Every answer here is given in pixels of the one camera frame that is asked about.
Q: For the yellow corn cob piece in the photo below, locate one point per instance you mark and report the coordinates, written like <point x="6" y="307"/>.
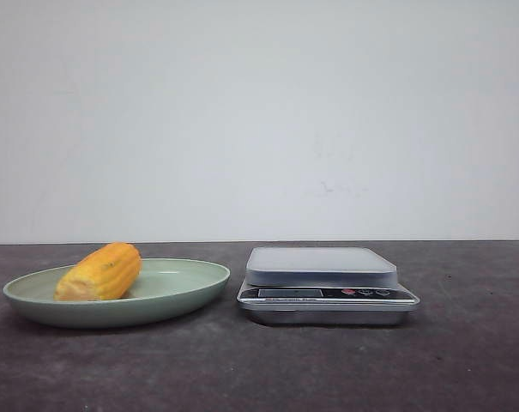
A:
<point x="105" y="274"/>

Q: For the green shallow plate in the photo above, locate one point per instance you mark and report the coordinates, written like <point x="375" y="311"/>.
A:
<point x="165" y="288"/>

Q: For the silver digital kitchen scale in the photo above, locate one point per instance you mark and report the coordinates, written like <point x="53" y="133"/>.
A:
<point x="323" y="285"/>

